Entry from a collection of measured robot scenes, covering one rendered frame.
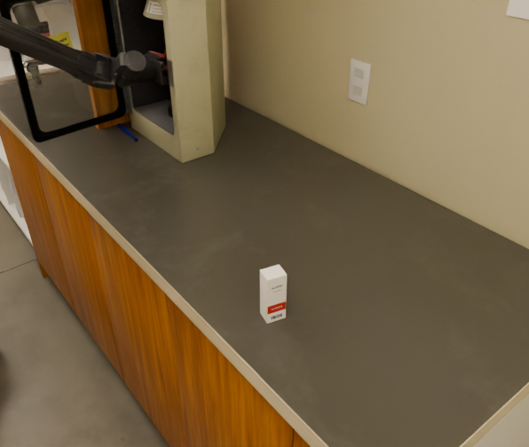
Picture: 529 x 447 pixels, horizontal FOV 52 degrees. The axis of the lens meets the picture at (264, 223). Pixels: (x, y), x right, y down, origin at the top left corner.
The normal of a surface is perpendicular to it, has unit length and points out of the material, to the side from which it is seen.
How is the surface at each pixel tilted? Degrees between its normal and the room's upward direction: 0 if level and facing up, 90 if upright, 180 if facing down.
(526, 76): 90
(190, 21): 90
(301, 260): 0
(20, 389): 0
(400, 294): 0
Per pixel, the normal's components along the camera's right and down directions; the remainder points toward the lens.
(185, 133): 0.61, 0.44
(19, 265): 0.00, -0.83
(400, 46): -0.79, 0.35
